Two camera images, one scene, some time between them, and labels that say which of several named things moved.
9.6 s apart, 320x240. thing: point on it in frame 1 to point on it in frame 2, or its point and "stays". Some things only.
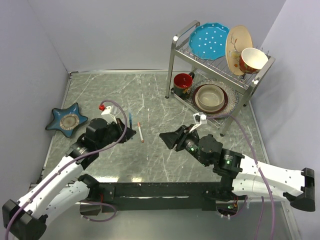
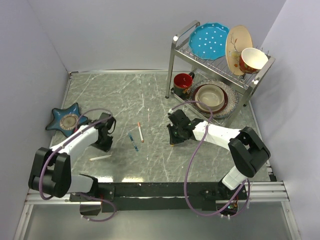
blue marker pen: [130, 120] to [134, 144]
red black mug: [182, 84] stays
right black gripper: [170, 138] to [173, 140]
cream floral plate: [238, 38] stays
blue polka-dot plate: [209, 40] stays
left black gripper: [120, 127] to [106, 147]
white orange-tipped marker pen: [138, 125] stays
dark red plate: [226, 99] stays
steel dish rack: [208, 88] stays
